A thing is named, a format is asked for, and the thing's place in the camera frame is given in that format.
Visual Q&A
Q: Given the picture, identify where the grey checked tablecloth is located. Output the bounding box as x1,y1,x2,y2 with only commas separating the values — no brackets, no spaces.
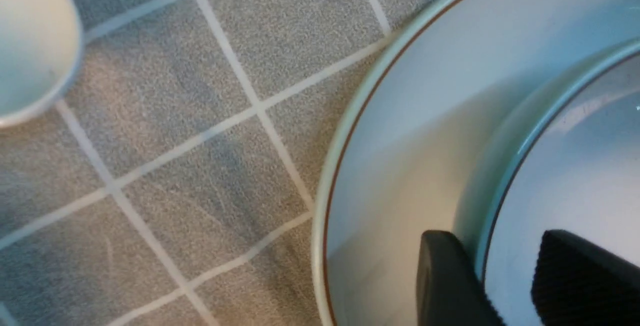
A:
1,0,434,325

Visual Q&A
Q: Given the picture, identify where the large light blue plate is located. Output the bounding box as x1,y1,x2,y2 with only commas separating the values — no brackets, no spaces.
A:
311,0,639,325

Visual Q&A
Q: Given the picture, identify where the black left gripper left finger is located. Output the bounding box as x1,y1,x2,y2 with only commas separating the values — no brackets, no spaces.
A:
416,230,505,325

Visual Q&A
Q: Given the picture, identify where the small light blue plate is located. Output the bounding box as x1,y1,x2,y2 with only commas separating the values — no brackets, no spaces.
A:
453,39,640,325

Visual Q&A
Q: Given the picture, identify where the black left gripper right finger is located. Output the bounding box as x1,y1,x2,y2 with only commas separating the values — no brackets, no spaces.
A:
531,229,640,325

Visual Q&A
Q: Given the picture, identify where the small light blue cup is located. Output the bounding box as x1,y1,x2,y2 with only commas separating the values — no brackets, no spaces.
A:
0,0,85,128

